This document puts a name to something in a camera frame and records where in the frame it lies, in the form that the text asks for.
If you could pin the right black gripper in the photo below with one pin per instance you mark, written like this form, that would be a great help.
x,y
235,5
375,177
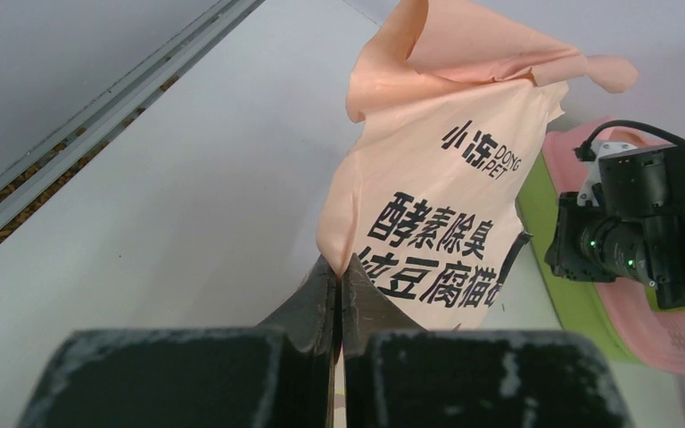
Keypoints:
x,y
629,222

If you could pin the cat litter bag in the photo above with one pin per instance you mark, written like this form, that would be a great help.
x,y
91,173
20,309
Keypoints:
x,y
455,101

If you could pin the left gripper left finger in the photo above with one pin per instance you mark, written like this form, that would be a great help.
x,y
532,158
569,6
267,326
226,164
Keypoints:
x,y
278,373

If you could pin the pink green litter box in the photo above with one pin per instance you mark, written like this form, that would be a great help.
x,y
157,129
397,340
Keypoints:
x,y
621,317

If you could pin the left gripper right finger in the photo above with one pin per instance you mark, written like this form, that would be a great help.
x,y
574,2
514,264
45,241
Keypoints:
x,y
397,374

